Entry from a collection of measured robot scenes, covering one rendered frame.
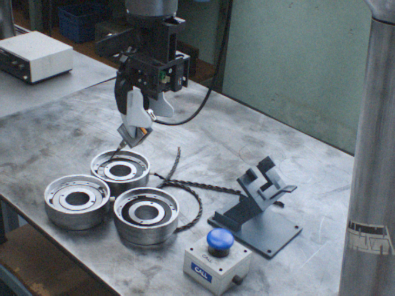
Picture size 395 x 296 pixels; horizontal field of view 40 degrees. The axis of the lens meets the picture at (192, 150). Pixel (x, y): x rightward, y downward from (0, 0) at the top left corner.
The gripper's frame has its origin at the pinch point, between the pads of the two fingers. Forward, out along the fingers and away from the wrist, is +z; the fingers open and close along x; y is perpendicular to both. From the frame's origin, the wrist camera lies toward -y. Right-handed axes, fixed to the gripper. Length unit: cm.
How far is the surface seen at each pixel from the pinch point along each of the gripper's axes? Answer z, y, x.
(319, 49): 41, -43, 158
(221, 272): 8.7, 26.2, -9.5
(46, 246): 38.2, -21.7, -4.6
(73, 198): 11.7, -3.9, -10.9
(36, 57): 17, -66, 27
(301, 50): 44, -52, 158
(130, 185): 10.0, 1.6, -3.0
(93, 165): 9.9, -7.0, -3.8
